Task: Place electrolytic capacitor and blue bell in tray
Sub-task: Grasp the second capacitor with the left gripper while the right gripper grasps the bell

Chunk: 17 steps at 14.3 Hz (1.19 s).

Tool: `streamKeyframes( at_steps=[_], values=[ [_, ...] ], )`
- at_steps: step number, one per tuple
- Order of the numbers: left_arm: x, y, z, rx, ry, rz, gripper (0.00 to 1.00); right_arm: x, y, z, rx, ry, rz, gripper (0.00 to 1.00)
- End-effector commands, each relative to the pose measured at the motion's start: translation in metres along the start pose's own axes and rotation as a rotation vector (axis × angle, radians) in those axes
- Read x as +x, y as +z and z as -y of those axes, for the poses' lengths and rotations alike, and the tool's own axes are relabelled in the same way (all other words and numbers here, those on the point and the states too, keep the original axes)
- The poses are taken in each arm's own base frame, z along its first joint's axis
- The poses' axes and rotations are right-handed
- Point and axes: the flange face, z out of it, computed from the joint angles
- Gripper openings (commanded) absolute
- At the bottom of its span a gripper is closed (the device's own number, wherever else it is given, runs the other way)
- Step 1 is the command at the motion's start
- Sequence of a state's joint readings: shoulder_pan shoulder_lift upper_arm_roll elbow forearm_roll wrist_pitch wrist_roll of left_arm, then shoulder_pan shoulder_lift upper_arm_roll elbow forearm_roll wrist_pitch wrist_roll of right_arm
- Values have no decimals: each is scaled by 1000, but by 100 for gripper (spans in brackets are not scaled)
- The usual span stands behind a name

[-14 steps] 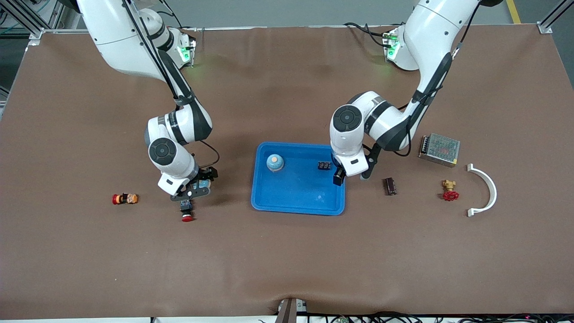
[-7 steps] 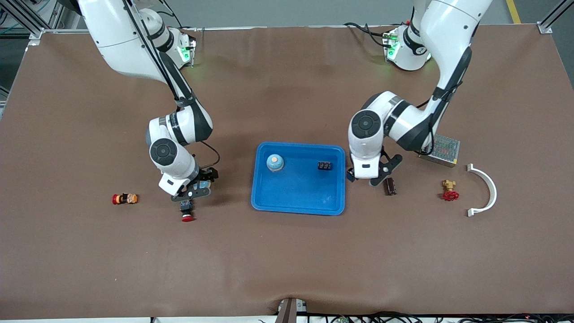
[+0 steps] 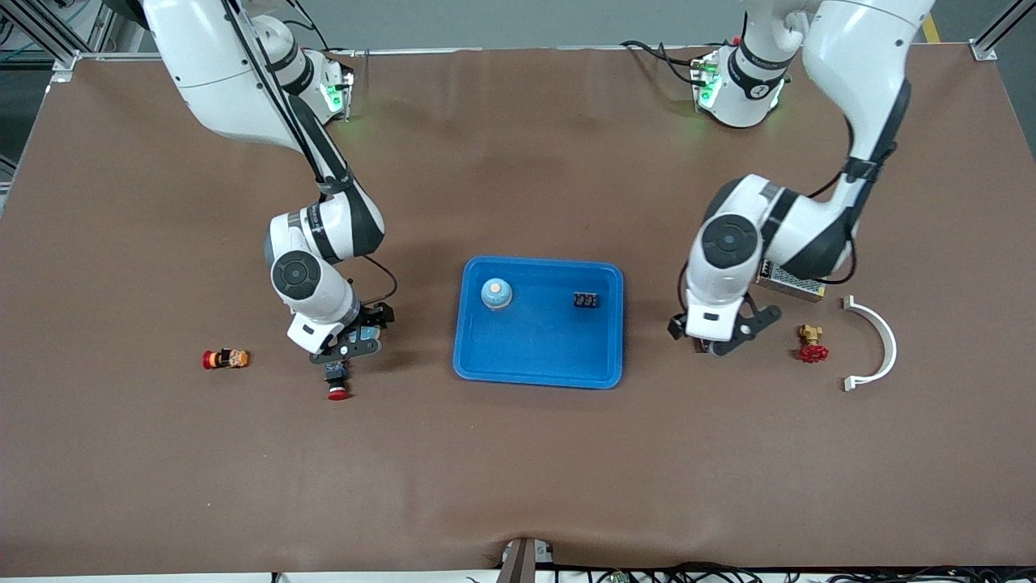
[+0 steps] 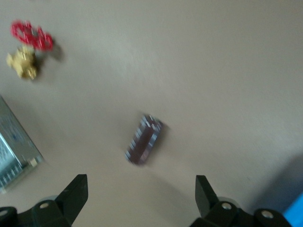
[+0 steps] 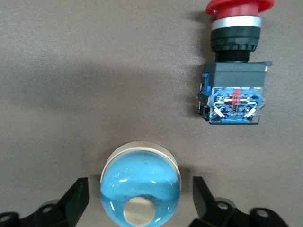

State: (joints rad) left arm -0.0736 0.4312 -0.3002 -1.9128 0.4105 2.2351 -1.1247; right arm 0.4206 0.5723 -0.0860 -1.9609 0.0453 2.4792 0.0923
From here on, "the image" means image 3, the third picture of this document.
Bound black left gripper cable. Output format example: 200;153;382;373
676;77;903;318

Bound white curved pipe clamp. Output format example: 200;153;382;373
842;295;898;393

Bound brown table mat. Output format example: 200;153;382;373
0;45;1036;577

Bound metal mesh power supply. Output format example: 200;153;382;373
757;259;828;303

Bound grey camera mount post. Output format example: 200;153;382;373
495;536;556;583

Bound black right base cable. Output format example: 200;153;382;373
287;0;357;57

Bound brass valve red handwheel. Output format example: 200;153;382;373
795;324;830;364

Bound black cable bundle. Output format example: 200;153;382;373
550;561;1036;583

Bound blue plastic tray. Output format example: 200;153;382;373
452;256;625;390

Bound aluminium frame profile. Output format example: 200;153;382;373
967;0;1036;62
0;0;142;74

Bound black base cable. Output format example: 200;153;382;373
619;39;705;86
287;0;357;57

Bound black left base cable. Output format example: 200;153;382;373
619;39;705;86

